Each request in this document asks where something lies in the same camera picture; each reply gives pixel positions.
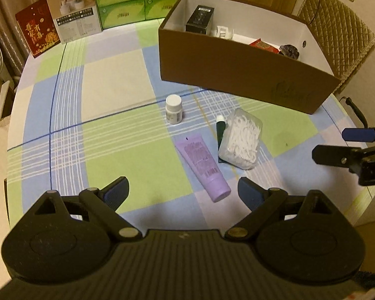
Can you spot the brown curtain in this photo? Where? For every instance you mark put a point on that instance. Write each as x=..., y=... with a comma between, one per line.
x=9, y=3

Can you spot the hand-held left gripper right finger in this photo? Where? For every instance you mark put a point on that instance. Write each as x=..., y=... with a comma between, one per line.
x=250, y=193

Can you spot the small black box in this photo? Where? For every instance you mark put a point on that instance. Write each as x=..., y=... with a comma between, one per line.
x=200, y=18

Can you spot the dark hair scrunchie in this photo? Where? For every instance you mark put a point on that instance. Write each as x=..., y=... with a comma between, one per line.
x=289, y=51

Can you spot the dark cloth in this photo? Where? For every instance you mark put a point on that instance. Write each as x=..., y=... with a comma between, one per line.
x=372, y=284

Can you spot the clear box of floss picks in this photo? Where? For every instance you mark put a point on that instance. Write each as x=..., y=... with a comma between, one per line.
x=240, y=137

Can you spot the cream hair claw clip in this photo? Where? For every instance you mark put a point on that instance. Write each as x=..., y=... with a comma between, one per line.
x=222, y=32

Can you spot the plaid cloth covered desktop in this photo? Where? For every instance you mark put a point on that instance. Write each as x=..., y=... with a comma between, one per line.
x=112, y=84

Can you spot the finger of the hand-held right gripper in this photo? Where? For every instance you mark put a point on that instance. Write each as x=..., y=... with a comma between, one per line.
x=329, y=155
x=357, y=134

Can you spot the red snack packet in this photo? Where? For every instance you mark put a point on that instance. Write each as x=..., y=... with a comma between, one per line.
x=264, y=45

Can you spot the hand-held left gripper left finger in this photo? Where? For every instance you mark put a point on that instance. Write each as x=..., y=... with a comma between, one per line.
x=117, y=192

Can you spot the white product box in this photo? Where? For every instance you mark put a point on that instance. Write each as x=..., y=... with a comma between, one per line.
x=75, y=9

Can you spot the purple cream tube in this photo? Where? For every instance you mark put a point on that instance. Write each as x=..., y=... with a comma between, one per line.
x=203, y=165

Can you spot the green lip balm tube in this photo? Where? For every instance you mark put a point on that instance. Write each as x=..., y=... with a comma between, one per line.
x=220, y=134

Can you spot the quilted tan chair cover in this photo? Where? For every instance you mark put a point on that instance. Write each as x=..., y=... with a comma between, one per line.
x=337, y=31

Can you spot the brown cardboard box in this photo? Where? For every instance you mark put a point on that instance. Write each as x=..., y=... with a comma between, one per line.
x=222, y=65

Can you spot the white pill bottle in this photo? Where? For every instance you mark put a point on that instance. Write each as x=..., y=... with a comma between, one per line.
x=174, y=109

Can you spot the red gift box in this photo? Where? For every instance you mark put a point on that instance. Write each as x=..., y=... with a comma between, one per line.
x=37, y=31

